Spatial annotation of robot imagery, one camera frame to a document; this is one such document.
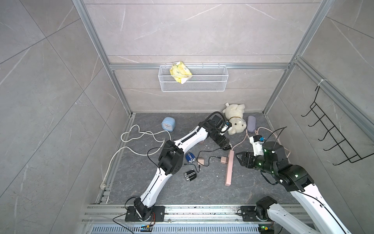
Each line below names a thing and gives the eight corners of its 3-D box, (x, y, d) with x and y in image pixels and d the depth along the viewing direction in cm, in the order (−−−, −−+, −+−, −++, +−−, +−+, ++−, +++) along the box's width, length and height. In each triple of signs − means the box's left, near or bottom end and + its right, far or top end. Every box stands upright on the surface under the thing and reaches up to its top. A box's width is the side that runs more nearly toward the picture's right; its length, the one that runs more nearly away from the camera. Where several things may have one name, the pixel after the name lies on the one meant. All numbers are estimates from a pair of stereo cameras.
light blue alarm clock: (162, 130, 111) (161, 123, 104) (165, 123, 116) (164, 116, 109) (173, 132, 110) (172, 125, 103) (176, 124, 115) (175, 117, 108)
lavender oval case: (246, 131, 110) (247, 128, 108) (248, 117, 120) (249, 114, 117) (254, 132, 109) (255, 130, 107) (254, 118, 119) (256, 116, 116)
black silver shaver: (187, 182, 86) (187, 180, 83) (184, 175, 88) (184, 173, 86) (197, 177, 88) (197, 175, 85) (193, 170, 90) (194, 168, 88)
